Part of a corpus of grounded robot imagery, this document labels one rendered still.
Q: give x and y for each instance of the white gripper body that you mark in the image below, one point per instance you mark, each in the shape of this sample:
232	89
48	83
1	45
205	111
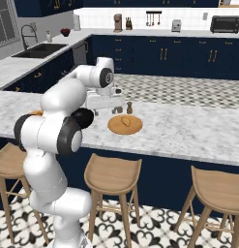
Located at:
101	101

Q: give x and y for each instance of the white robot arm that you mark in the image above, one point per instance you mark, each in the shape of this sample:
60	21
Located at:
50	132

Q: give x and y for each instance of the brown potato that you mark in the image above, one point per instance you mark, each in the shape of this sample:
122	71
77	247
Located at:
126	121

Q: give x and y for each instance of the red bowl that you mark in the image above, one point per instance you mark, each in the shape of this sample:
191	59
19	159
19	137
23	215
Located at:
65	32

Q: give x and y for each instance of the brown pepper grinder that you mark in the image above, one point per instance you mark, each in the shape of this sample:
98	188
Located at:
129	108

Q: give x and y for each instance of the grey dishwasher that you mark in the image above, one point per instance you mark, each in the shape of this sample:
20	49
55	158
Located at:
79	53

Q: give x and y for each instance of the dark blue lower cupboards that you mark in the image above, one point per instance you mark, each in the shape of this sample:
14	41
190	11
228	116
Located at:
175	56
46	74

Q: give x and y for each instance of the dark blue cupboards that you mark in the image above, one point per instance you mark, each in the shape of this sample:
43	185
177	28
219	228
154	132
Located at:
175	56
46	74
43	7
150	3

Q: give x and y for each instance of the wooden bar stool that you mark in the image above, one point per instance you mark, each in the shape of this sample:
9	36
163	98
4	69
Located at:
217	190
111	176
8	161

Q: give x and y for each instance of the black sink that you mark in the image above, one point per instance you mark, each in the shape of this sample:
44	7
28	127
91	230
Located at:
40	51

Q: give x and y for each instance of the knife block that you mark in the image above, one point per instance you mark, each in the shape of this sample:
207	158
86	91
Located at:
128	24

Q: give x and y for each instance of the white paper towel roll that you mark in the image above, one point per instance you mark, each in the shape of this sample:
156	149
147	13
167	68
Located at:
77	22

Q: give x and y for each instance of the white soap dispenser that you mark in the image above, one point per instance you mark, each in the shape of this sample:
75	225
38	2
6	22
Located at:
48	37

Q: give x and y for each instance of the dark blue island cabinet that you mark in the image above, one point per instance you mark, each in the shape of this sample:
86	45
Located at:
163	180

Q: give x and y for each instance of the dark curved tap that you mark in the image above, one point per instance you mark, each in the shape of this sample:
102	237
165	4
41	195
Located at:
24	35

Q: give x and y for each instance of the silver toaster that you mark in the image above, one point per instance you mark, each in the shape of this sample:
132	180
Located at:
176	25

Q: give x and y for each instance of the dark blue upper cupboards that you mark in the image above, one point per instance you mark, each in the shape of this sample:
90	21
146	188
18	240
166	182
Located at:
150	3
43	7

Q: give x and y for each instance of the window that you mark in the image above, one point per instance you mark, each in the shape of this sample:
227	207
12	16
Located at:
5	22

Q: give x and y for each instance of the black toaster oven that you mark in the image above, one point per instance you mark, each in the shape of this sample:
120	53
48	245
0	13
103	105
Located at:
225	24

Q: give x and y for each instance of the wooden shelf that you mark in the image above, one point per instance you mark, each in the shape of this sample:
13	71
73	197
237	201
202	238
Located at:
232	4

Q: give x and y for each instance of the rail with hanging tools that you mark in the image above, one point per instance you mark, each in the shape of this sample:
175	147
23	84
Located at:
154	17

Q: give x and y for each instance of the white wall socket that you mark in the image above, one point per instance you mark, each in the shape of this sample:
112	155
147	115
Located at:
33	25

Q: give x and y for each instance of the white wall switch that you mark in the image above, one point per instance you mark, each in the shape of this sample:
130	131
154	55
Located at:
205	16

